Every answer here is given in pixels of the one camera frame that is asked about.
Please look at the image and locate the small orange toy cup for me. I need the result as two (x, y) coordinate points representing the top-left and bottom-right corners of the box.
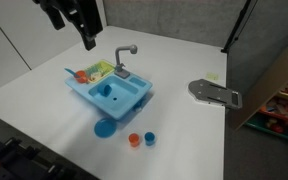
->
(128, 132), (141, 148)

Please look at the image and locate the light blue toy sink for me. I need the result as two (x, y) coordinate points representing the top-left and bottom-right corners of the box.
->
(64, 59), (154, 121)

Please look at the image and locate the black equipment beside table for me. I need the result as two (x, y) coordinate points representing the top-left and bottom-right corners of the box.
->
(0, 131), (80, 180)

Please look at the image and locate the black stand pole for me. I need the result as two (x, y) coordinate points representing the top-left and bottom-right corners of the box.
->
(220, 0), (253, 54)

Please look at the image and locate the pale yellow sticky note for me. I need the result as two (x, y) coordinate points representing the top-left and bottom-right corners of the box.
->
(205, 72), (220, 81)

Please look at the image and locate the grey metal mounting plate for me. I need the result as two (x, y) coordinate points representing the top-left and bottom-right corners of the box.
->
(187, 78), (243, 110)

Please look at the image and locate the grey toy faucet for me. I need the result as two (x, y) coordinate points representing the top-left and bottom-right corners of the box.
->
(113, 44), (139, 80)

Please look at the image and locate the blue toy cup with handle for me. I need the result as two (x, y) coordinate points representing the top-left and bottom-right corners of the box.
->
(98, 83), (113, 98)

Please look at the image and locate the yellow-green toy dish rack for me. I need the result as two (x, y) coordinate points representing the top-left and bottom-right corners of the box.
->
(83, 59), (116, 84)

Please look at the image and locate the wooden toy shelf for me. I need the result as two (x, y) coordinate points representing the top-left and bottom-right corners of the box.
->
(232, 43), (288, 145)

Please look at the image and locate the cream orange toy piece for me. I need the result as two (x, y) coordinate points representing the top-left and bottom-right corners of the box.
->
(88, 64), (106, 82)

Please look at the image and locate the blue toy knife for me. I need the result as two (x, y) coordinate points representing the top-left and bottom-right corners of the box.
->
(64, 67), (82, 79)

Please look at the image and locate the blue toy plate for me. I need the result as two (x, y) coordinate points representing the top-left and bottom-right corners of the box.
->
(93, 117), (118, 139)

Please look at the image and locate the small blue toy cup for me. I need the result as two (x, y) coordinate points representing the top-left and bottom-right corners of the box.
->
(144, 131), (157, 147)

